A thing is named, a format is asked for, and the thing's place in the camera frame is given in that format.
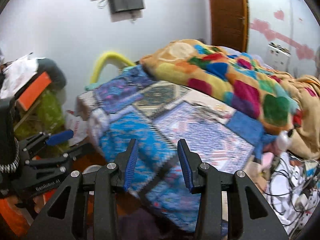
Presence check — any colourful heart pattern blanket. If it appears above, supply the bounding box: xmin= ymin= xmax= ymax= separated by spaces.
xmin=140 ymin=39 xmax=319 ymax=159

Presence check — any white plastic shopping bag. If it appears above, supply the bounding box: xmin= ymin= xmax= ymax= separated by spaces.
xmin=65 ymin=111 xmax=88 ymax=146

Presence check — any black wall box under television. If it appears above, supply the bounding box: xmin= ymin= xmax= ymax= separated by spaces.
xmin=109 ymin=0 xmax=144 ymax=14

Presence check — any brown wooden door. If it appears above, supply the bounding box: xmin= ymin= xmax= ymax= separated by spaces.
xmin=209 ymin=0 xmax=249 ymax=52

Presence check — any white cloth on pile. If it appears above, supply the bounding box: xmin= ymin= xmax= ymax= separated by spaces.
xmin=1 ymin=55 xmax=39 ymax=99

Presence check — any white plastic trash bucket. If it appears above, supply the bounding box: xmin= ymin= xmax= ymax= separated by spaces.
xmin=82 ymin=165 xmax=101 ymax=174

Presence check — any yellow foam tube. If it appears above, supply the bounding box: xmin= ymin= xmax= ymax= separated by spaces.
xmin=89 ymin=51 xmax=136 ymax=84

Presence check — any white bottle with black cap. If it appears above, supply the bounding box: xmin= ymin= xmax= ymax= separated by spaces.
xmin=276 ymin=128 xmax=295 ymax=152

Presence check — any orange cardboard box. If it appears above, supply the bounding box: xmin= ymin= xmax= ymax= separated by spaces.
xmin=17 ymin=72 xmax=52 ymax=111

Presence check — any green leaf pattern bag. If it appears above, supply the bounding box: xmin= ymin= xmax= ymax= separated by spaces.
xmin=14 ymin=89 xmax=65 ymax=141

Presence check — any tangle of black cables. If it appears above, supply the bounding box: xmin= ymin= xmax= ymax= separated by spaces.
xmin=265 ymin=154 xmax=320 ymax=228

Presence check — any blue patchwork bed sheet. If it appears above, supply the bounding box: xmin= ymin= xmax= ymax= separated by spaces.
xmin=76 ymin=66 xmax=275 ymax=232

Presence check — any frosted sliding wardrobe with hearts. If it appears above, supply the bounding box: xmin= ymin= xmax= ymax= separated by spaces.
xmin=247 ymin=0 xmax=319 ymax=77

